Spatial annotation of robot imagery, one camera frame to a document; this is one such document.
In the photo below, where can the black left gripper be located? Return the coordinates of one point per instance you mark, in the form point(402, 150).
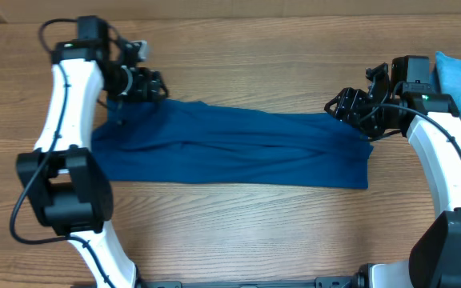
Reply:
point(150, 86)

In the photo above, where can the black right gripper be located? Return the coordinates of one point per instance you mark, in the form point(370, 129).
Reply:
point(353, 106)

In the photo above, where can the dark blue polo shirt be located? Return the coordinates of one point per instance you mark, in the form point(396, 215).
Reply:
point(196, 143)

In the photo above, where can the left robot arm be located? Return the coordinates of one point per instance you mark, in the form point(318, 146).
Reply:
point(61, 180)

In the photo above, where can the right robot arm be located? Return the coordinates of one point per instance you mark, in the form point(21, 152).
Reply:
point(401, 99)

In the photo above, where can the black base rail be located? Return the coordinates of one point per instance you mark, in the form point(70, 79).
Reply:
point(254, 283)

